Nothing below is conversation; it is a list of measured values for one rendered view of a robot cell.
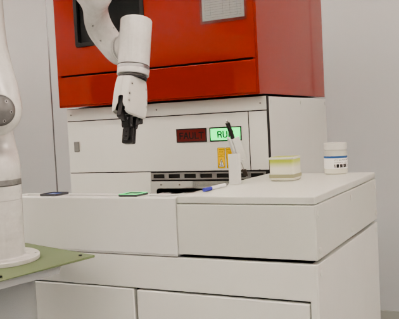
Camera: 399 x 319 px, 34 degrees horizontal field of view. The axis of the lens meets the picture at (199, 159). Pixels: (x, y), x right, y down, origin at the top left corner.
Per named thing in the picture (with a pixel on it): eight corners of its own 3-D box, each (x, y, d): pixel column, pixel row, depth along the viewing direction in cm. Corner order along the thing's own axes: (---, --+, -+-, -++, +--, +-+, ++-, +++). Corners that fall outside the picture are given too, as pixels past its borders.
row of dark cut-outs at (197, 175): (152, 179, 234) (152, 173, 233) (266, 178, 214) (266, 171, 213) (151, 180, 233) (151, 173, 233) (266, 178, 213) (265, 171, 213)
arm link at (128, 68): (129, 72, 176) (128, 83, 175) (111, 63, 168) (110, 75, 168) (156, 69, 172) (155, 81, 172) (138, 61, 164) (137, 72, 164)
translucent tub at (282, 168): (277, 178, 190) (277, 156, 190) (302, 178, 187) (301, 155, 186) (268, 181, 184) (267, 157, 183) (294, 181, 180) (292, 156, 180)
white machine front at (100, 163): (76, 212, 253) (70, 109, 251) (273, 216, 216) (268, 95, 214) (71, 213, 250) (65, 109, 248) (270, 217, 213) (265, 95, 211)
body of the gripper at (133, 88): (131, 80, 176) (128, 121, 174) (109, 70, 167) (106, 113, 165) (155, 78, 172) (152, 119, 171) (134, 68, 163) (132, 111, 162)
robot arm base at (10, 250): (-1, 273, 146) (-6, 191, 144) (-59, 264, 155) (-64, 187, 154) (56, 254, 162) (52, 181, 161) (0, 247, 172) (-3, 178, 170)
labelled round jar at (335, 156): (327, 172, 203) (327, 142, 203) (350, 172, 200) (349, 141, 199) (321, 175, 197) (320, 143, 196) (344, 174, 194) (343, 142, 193)
